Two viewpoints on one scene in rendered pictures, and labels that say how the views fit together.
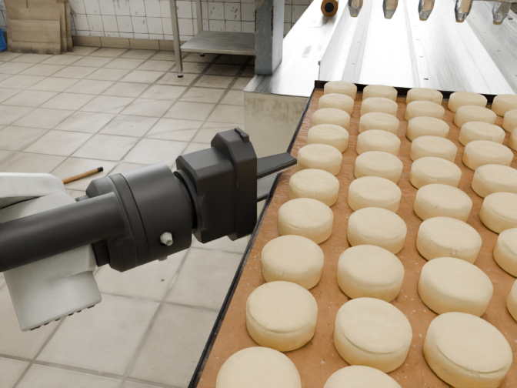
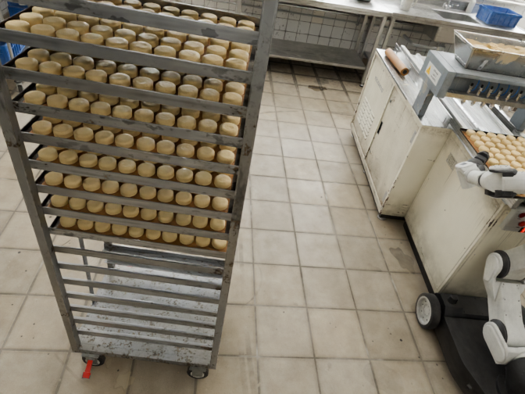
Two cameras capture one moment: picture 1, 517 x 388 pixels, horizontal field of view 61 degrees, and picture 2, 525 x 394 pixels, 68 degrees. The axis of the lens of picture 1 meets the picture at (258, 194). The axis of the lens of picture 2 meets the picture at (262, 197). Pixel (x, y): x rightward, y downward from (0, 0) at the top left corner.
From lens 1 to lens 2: 201 cm
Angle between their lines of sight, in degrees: 19
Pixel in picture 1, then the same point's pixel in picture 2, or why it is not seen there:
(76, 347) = (308, 225)
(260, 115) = (425, 132)
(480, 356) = not seen: outside the picture
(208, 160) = (482, 157)
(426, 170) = (509, 158)
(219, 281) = (345, 196)
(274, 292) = not seen: hidden behind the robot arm
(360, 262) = not seen: hidden behind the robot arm
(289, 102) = (436, 129)
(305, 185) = (494, 162)
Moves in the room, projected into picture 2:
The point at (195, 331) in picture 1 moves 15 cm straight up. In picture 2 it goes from (350, 216) to (356, 202)
